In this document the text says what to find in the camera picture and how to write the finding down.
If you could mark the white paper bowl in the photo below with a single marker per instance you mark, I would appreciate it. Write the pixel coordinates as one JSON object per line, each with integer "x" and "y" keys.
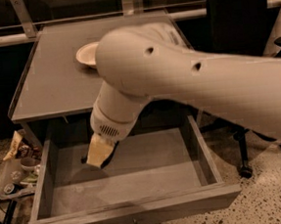
{"x": 85, "y": 56}

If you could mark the open grey top drawer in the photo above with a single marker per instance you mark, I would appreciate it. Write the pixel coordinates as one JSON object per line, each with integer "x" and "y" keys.
{"x": 152, "y": 178}

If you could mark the clear bin of snacks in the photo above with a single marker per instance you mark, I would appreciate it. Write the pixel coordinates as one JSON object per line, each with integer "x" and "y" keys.
{"x": 21, "y": 171}

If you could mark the black office chair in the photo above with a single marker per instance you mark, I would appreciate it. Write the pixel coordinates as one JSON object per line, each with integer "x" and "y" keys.
{"x": 237, "y": 17}

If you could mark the blue rxbar blueberry bar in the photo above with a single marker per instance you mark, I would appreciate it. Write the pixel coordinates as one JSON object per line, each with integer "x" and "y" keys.
{"x": 110, "y": 156}

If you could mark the grey cabinet table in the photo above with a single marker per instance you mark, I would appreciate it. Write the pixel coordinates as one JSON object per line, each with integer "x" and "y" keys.
{"x": 53, "y": 85}

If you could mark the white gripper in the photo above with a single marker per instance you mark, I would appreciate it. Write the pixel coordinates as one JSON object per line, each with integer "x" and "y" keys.
{"x": 104, "y": 127}

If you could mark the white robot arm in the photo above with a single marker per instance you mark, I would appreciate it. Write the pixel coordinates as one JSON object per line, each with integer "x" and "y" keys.
{"x": 138, "y": 66}

